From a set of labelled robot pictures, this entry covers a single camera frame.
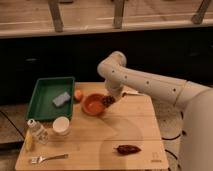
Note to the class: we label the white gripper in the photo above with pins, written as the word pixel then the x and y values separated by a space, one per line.
pixel 114 89

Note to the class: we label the dark purple grape bunch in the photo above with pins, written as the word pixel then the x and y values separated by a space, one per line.
pixel 108 101

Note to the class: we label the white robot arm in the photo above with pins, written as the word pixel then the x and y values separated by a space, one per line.
pixel 193 99

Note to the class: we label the red bowl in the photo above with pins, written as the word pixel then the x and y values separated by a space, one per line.
pixel 92 104

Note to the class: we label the small orange fruit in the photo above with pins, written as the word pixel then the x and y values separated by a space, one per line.
pixel 78 95

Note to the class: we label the blue sponge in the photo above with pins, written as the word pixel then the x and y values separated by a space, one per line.
pixel 61 99

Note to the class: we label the dark red chili pepper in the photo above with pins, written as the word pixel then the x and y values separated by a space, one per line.
pixel 127 149

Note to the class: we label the white paper cup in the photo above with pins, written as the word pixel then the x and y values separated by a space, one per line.
pixel 61 125

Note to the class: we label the green plastic tray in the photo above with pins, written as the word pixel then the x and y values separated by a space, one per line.
pixel 41 106

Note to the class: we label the clear plastic bottle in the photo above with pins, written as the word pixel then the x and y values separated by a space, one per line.
pixel 38 131

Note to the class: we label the yellow corn cob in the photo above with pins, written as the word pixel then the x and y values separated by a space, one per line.
pixel 29 141

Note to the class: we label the silver fork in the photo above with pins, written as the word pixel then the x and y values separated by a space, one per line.
pixel 40 159

